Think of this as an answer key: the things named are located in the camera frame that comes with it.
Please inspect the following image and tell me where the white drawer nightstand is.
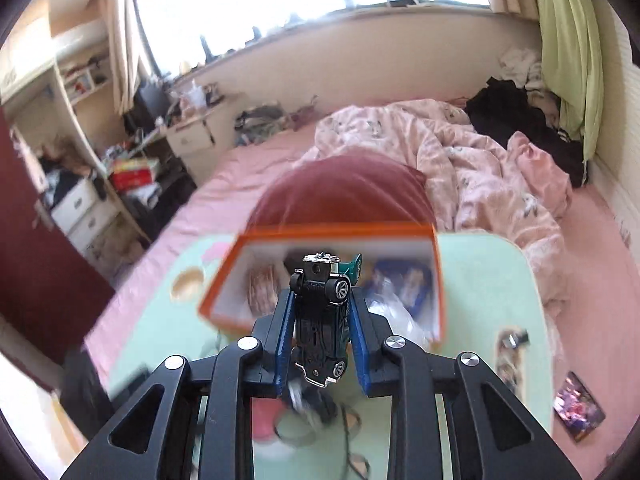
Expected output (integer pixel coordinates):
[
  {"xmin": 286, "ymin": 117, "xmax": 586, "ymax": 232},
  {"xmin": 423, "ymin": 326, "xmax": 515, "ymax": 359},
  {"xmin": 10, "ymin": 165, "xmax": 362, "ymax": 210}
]
[{"xmin": 165, "ymin": 94, "xmax": 244, "ymax": 186}]

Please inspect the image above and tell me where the dark red pillow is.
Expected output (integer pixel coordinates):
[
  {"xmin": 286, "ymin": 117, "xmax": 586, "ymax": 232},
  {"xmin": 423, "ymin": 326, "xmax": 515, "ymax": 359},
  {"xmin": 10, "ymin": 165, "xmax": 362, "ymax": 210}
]
[{"xmin": 246, "ymin": 152, "xmax": 436, "ymax": 230}]

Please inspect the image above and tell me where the grey clothes pile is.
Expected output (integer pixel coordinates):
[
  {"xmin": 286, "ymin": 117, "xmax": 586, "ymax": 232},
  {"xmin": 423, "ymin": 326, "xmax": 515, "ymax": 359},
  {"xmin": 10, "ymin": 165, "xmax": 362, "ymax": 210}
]
[{"xmin": 234, "ymin": 101, "xmax": 317, "ymax": 148}]

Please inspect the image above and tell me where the pink floral duvet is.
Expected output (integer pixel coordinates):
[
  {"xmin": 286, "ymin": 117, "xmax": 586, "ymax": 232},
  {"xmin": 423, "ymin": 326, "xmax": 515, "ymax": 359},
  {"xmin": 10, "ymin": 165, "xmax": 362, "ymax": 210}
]
[{"xmin": 300, "ymin": 99, "xmax": 572, "ymax": 309}]

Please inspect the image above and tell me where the black toy car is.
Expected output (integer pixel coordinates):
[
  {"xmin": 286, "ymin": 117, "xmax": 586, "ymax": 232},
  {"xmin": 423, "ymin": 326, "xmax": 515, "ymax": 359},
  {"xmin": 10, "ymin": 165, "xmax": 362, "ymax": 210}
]
[{"xmin": 290, "ymin": 252, "xmax": 367, "ymax": 388}]

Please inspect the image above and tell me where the green cartoon lap table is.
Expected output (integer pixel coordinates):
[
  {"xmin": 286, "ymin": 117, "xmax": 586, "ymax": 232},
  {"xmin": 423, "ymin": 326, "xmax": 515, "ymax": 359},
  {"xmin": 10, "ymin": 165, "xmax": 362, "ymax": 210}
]
[{"xmin": 106, "ymin": 234, "xmax": 553, "ymax": 479}]

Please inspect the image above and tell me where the white drawer cabinet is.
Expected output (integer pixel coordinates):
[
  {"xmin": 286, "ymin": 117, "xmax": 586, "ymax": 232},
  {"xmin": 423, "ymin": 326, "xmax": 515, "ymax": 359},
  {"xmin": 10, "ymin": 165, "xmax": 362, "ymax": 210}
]
[{"xmin": 52, "ymin": 179, "xmax": 118, "ymax": 254}]

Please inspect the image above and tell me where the black clothes pile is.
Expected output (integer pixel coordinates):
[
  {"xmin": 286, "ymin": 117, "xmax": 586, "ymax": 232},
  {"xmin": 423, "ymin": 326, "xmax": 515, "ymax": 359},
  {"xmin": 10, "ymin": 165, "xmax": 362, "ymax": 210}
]
[{"xmin": 464, "ymin": 77, "xmax": 585, "ymax": 188}]

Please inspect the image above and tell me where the colourful card on bed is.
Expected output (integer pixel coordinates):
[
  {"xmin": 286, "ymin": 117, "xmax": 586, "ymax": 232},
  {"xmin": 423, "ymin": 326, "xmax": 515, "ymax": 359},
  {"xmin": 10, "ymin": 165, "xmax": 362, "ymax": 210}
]
[{"xmin": 553, "ymin": 372, "xmax": 606, "ymax": 442}]

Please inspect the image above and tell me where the white clothes pile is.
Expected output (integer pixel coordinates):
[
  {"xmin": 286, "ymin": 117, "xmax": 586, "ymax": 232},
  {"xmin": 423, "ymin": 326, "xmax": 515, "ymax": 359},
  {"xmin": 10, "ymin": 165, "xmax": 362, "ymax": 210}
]
[{"xmin": 499, "ymin": 48, "xmax": 547, "ymax": 91}]

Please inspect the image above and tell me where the red snack box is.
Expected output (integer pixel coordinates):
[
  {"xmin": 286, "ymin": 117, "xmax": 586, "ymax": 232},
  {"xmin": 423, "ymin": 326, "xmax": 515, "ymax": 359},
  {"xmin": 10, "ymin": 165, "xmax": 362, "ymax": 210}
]
[{"xmin": 108, "ymin": 157, "xmax": 160, "ymax": 192}]

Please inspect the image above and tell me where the orange gradient cardboard box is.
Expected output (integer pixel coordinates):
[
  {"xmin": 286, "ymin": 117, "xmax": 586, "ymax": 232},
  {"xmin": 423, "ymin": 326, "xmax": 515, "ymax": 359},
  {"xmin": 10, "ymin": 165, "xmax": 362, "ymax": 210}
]
[{"xmin": 198, "ymin": 222, "xmax": 446, "ymax": 348}]

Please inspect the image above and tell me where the green curtain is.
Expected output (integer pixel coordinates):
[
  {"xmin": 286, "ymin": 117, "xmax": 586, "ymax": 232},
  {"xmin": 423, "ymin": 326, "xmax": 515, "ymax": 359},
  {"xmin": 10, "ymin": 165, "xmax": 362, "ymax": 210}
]
[{"xmin": 537, "ymin": 0, "xmax": 604, "ymax": 160}]

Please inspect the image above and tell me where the black wrapped candy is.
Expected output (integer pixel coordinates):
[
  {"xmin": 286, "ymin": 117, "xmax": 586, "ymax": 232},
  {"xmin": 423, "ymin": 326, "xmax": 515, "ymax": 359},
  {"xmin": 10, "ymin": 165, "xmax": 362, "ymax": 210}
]
[{"xmin": 500, "ymin": 330, "xmax": 529, "ymax": 351}]

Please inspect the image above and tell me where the beige left curtain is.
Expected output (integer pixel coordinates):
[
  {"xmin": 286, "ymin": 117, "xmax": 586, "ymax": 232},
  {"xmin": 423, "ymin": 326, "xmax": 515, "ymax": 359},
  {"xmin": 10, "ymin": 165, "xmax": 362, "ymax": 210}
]
[{"xmin": 96, "ymin": 0, "xmax": 152, "ymax": 116}]

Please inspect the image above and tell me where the wall bookshelf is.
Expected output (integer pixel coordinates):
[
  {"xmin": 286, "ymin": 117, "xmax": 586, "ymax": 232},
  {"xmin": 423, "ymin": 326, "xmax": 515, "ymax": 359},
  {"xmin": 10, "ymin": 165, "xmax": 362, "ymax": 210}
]
[{"xmin": 53, "ymin": 20, "xmax": 112, "ymax": 106}]

